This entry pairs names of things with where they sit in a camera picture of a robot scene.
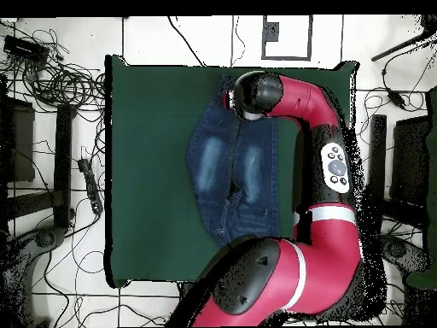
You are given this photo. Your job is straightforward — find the black power strip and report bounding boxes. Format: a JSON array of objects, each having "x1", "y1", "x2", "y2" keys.
[{"x1": 77, "y1": 157, "x2": 104, "y2": 215}]

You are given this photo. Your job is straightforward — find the grey wheeled chair base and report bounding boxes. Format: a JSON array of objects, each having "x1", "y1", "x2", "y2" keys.
[
  {"x1": 376, "y1": 233, "x2": 431, "y2": 274},
  {"x1": 0, "y1": 226, "x2": 67, "y2": 327}
]

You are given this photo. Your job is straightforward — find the small grey square tag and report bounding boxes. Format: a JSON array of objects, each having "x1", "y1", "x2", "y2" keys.
[{"x1": 261, "y1": 20, "x2": 280, "y2": 43}]

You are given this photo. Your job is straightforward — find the black electronics box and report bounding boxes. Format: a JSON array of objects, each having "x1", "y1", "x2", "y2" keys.
[{"x1": 3, "y1": 34, "x2": 51, "y2": 64}]

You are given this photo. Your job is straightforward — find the blue denim jeans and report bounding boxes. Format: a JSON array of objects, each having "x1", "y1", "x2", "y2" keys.
[{"x1": 185, "y1": 73, "x2": 283, "y2": 248}]

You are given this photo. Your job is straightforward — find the black metal stand frame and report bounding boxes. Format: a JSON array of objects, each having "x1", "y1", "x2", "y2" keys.
[
  {"x1": 0, "y1": 102, "x2": 78, "y2": 230},
  {"x1": 365, "y1": 114, "x2": 428, "y2": 237}
]

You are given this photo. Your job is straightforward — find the black power adapter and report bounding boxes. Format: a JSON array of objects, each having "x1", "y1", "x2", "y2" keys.
[{"x1": 386, "y1": 88, "x2": 406, "y2": 109}]

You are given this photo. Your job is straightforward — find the green cloth sheet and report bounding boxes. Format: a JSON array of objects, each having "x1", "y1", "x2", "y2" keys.
[{"x1": 405, "y1": 86, "x2": 437, "y2": 291}]

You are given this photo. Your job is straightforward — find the dark green table cloth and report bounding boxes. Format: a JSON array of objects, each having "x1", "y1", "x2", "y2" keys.
[{"x1": 104, "y1": 54, "x2": 358, "y2": 288}]

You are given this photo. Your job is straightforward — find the black tripod rod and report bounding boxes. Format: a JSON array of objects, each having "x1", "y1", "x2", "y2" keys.
[{"x1": 370, "y1": 15, "x2": 437, "y2": 62}]

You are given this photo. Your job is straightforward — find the tangled black cable bundle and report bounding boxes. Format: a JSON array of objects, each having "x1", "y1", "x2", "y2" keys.
[{"x1": 0, "y1": 26, "x2": 107, "y2": 115}]

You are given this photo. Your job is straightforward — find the grey square floor frame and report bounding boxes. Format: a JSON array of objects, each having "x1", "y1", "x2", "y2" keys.
[{"x1": 261, "y1": 15, "x2": 313, "y2": 62}]

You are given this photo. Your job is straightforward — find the dark flat panel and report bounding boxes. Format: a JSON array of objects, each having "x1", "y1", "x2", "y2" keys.
[
  {"x1": 389, "y1": 114, "x2": 432, "y2": 206},
  {"x1": 0, "y1": 96, "x2": 36, "y2": 183}
]

